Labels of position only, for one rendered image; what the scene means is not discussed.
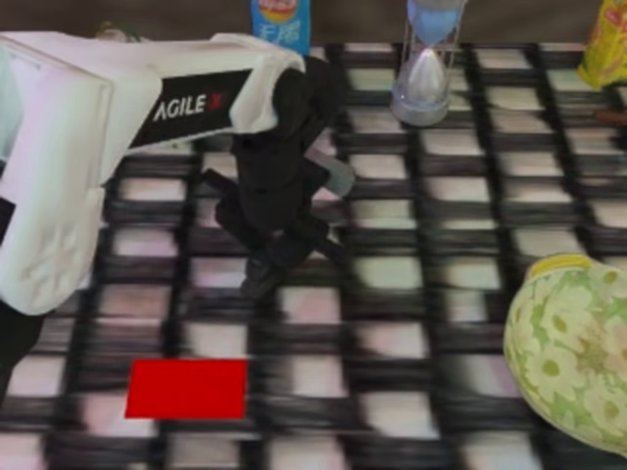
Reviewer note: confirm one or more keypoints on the red rectangular card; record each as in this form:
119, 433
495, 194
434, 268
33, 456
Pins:
186, 389

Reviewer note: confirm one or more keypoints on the black and white checkered tablecloth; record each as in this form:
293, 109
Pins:
441, 274

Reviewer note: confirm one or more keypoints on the blue snack packet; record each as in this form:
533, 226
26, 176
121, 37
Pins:
283, 24

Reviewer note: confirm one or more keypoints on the clear hourglass with blue sand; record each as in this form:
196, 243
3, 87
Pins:
423, 83

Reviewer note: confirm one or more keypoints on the small green and white object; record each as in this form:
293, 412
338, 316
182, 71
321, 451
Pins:
115, 32

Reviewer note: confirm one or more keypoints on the green floral bowl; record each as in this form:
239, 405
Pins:
573, 352

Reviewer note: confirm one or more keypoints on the yellow snack bag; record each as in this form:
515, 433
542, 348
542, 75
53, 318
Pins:
605, 49

